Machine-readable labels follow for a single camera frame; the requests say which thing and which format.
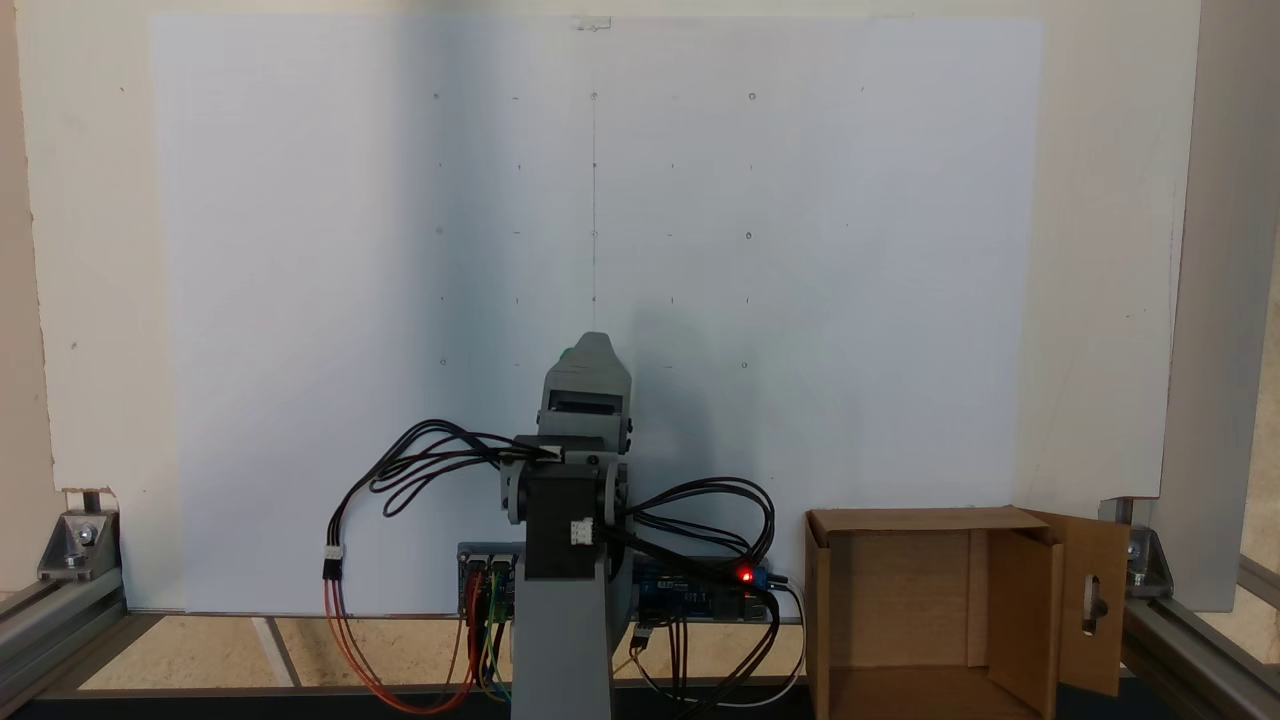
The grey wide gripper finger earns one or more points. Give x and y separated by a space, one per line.
590 370

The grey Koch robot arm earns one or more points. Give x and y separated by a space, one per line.
562 620

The motor driver circuit board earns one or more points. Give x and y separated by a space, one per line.
485 580

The blue power circuit board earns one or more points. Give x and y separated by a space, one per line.
690 595

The clear tape piece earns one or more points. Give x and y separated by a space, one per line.
592 23

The brown cardboard box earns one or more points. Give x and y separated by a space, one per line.
900 600

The metal corner bracket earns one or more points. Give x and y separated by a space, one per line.
75 540
1145 560

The aluminium frame rail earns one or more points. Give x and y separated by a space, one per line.
60 630
1200 650

